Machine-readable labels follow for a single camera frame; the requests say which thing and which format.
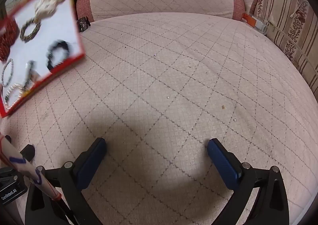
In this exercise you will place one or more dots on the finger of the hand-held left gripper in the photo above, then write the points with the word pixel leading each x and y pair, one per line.
pixel 27 152
pixel 8 138

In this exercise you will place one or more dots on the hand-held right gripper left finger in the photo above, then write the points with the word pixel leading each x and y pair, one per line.
pixel 92 160

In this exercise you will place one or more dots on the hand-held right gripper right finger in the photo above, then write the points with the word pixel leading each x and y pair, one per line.
pixel 223 163

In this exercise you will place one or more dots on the leopard print scrunchie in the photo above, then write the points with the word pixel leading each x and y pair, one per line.
pixel 23 31

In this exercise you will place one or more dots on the red tray with white inside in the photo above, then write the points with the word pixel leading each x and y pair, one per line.
pixel 62 16

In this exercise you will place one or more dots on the white stick with blue marks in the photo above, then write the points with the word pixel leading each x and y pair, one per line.
pixel 28 169

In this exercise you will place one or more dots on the dark metal trinket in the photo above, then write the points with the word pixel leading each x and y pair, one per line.
pixel 31 71

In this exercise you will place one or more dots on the red dotted scrunchie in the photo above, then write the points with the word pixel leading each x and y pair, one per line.
pixel 8 38

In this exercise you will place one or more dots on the pink quilted mattress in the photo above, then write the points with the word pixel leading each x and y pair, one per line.
pixel 174 66

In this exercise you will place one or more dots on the black hair claw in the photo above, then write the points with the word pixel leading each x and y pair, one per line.
pixel 84 24

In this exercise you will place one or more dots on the striped floral cushion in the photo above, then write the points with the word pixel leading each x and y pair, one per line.
pixel 285 16

